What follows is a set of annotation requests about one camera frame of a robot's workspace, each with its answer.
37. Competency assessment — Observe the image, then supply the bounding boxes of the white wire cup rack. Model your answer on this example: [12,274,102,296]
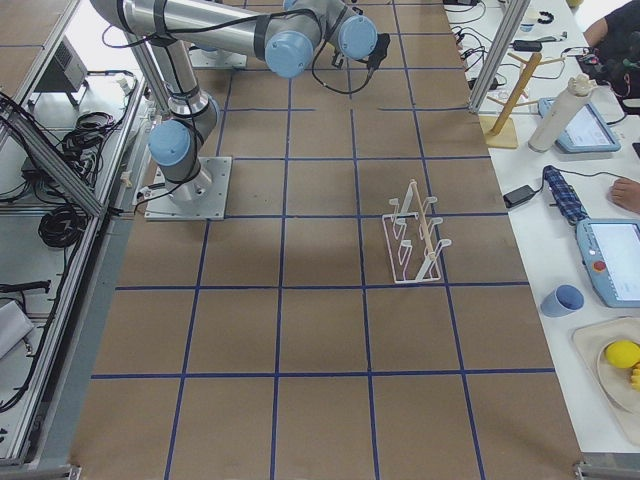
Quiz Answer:
[381,179,452,285]

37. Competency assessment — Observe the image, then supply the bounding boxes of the blue teach pendant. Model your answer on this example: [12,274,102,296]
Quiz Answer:
[554,103,621,154]
[575,218,639,308]

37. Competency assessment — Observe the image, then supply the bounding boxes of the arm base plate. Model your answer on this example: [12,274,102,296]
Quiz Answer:
[189,45,247,70]
[144,157,232,221]

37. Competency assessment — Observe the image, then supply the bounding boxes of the beige side tray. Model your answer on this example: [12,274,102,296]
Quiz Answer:
[572,317,639,446]

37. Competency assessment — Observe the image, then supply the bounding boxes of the folded plaid umbrella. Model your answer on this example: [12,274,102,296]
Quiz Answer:
[543,165,589,226]

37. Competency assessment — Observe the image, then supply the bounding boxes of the white cylinder tube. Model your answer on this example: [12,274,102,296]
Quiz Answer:
[528,73,597,152]

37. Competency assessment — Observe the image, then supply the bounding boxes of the black power adapter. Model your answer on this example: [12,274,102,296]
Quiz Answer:
[503,185,536,209]

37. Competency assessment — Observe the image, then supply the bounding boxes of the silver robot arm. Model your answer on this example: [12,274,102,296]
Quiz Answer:
[92,1,379,202]

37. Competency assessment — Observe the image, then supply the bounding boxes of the person's hand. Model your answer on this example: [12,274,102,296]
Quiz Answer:
[609,178,640,214]

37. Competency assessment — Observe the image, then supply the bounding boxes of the lower blue teach pendant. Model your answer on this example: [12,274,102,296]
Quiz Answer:
[575,218,639,308]

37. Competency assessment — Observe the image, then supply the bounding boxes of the grey control box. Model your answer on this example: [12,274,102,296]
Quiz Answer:
[34,36,88,107]

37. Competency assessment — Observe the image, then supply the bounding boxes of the wooden mug tree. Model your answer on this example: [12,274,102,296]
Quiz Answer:
[479,52,565,149]

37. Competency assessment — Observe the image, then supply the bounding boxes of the yellow lemon toy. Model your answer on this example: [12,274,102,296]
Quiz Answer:
[604,339,640,369]

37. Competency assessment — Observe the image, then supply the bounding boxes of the blue cup on side table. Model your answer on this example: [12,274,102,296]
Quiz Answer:
[540,284,584,318]

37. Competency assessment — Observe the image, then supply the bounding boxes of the coiled black cable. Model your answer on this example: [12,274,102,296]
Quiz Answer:
[38,205,84,249]

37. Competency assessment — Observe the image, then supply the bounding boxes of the upper blue teach pendant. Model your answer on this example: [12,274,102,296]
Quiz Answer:
[554,103,621,154]

